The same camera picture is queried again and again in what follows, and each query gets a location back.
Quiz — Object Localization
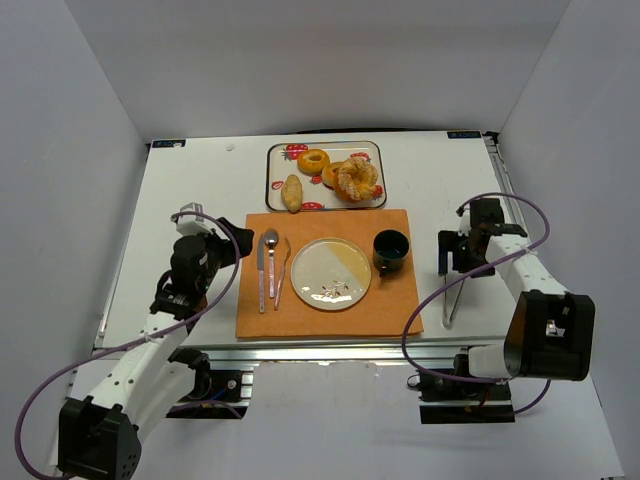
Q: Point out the large sugar-crusted bundt bread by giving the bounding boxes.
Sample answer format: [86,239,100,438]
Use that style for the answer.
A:
[333,156,378,203]

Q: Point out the spoon with pink handle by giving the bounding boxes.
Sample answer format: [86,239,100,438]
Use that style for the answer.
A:
[264,228,279,299]

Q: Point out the orange cloth placemat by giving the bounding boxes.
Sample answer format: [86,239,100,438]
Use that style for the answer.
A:
[236,209,423,339]

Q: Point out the orange glazed ring donut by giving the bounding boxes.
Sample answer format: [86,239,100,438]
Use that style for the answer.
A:
[297,149,330,175]

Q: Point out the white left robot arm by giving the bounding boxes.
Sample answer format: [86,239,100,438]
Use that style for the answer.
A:
[58,211,254,479]

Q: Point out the oblong baked bread roll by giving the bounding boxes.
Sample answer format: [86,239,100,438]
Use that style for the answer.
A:
[281,174,303,213]

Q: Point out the knife with pink handle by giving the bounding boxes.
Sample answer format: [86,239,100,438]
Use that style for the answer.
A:
[256,234,265,314]

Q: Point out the black table corner label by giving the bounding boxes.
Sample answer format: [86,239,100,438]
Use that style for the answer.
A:
[446,130,483,140]
[151,139,186,149]

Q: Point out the round cream ceramic plate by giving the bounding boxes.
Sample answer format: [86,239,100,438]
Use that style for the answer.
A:
[290,237,372,311]

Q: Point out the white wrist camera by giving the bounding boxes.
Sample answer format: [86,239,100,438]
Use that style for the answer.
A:
[455,201,472,237]
[170,202,215,236]

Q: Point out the rose gold fork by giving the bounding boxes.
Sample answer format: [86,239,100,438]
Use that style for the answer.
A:
[274,236,291,311]

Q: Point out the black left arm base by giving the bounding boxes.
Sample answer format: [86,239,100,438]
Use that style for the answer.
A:
[166,348,249,420]

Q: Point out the strawberry pattern rectangular tray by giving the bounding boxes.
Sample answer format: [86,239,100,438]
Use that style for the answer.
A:
[265,141,387,212]

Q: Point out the aluminium frame rail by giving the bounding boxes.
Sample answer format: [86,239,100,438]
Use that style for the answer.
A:
[92,337,516,401]

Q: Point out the dark green mug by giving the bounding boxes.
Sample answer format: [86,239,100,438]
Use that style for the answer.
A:
[372,230,410,277]

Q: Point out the metal kitchen tongs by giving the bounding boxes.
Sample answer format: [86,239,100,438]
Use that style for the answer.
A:
[442,272,465,329]

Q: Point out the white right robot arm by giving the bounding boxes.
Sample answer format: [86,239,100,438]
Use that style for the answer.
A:
[438,197,596,381]

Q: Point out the black table corner label left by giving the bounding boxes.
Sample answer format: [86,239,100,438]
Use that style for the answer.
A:
[151,139,186,149]

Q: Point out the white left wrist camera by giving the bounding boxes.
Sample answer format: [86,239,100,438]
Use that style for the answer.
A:
[170,202,215,236]

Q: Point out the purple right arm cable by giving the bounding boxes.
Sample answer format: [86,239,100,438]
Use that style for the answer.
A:
[401,193,553,417]

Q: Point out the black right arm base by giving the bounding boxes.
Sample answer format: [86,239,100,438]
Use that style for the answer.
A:
[406,348,515,425]

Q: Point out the black table corner label right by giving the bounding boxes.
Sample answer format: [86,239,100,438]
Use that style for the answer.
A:
[446,130,483,140]

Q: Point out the pale ring donut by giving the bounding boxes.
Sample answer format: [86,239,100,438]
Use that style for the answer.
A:
[321,162,343,189]

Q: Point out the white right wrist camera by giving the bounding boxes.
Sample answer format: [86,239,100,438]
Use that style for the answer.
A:
[455,201,472,237]

